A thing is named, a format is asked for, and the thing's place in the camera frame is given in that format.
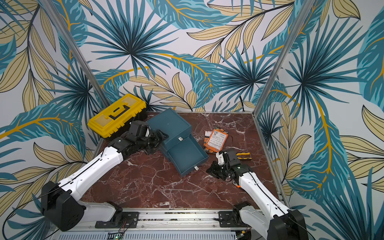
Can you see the yellow handled pliers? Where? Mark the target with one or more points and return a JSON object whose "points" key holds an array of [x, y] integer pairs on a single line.
{"points": [[244, 156]]}

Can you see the right aluminium corner post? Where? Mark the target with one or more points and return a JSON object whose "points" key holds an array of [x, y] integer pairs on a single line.
{"points": [[291, 37]]}

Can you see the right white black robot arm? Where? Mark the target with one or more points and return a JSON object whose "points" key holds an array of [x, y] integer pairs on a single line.
{"points": [[274, 220]]}

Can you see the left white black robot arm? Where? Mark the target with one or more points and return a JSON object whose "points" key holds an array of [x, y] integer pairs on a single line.
{"points": [[61, 202]]}

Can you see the yellow black toolbox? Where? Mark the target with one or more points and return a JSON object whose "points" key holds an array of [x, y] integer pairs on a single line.
{"points": [[110, 120]]}

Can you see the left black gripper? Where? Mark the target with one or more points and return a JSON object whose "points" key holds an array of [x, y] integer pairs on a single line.
{"points": [[158, 140]]}

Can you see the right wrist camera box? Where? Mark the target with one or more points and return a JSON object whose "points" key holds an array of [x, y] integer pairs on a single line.
{"points": [[228, 157]]}

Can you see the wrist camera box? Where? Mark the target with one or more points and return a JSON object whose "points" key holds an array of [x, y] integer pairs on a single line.
{"points": [[139, 129], [228, 157]]}

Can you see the orange fruit seed bag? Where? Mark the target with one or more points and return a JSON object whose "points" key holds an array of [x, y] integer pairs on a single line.
{"points": [[216, 141]]}

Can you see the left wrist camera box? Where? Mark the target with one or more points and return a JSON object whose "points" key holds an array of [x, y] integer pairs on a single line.
{"points": [[139, 129]]}

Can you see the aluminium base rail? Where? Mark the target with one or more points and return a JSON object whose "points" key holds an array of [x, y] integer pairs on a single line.
{"points": [[168, 224]]}

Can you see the teal three-drawer cabinet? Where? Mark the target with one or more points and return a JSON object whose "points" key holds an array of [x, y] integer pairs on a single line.
{"points": [[170, 123]]}

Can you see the orange flower seed bag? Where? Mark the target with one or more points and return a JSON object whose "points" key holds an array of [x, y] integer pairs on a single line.
{"points": [[207, 136]]}

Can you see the left aluminium corner post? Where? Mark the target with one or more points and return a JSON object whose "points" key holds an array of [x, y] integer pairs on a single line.
{"points": [[59, 22]]}

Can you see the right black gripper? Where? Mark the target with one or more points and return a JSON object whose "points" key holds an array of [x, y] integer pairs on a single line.
{"points": [[218, 170]]}

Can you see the aluminium corner post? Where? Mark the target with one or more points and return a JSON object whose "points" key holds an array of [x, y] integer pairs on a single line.
{"points": [[291, 37], [59, 22]]}

